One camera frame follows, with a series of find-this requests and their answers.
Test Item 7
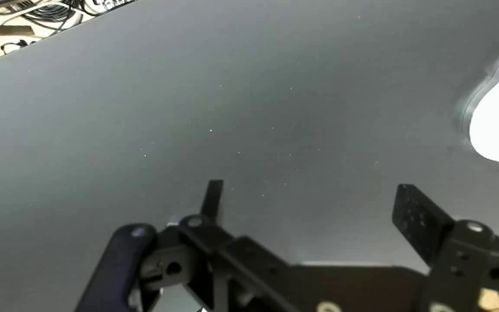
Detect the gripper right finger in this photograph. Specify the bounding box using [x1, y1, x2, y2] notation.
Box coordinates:
[392, 184, 499, 312]

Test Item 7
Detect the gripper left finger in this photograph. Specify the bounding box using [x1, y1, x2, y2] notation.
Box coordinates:
[74, 180, 303, 312]

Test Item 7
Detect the black cable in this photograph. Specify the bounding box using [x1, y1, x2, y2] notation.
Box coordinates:
[0, 39, 39, 55]

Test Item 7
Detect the tangle of black cables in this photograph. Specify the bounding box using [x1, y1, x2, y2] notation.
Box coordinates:
[13, 0, 139, 30]

